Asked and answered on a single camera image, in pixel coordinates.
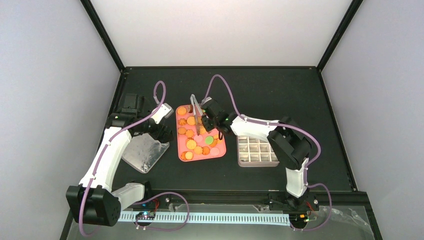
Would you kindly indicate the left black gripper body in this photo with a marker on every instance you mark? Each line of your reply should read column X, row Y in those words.
column 155, row 133

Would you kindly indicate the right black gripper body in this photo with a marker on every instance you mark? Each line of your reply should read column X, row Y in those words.
column 209, row 127

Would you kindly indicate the metal serving tongs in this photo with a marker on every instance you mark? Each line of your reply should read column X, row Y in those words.
column 196, row 110

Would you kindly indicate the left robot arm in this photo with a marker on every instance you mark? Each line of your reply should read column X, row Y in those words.
column 93, row 201

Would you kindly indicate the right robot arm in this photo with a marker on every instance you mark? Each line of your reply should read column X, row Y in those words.
column 290, row 147

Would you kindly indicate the green round cookie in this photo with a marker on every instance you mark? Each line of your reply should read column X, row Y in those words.
column 209, row 140

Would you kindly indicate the pink cookie tray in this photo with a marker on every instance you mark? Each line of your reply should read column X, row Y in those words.
column 185, row 129

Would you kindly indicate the clear plastic tin lid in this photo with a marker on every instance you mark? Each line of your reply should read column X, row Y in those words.
column 145, row 154

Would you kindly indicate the large round sandwich cookie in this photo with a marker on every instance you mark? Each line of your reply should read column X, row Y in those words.
column 191, row 144

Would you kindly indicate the pink round cookie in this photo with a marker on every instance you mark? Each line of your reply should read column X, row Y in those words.
column 214, row 151

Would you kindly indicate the white divided cookie tin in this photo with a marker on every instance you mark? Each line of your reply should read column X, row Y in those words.
column 255, row 153

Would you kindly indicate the left base circuit board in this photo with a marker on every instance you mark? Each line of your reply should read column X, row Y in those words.
column 145, row 216

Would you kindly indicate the base circuit board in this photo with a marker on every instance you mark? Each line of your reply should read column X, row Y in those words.
column 301, row 218
column 145, row 216

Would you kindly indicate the right base circuit board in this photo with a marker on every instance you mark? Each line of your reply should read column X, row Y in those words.
column 301, row 218

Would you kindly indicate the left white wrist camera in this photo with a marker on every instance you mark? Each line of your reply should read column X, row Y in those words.
column 161, row 112

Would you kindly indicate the white slotted cable duct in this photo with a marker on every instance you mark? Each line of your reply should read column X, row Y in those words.
column 277, row 219

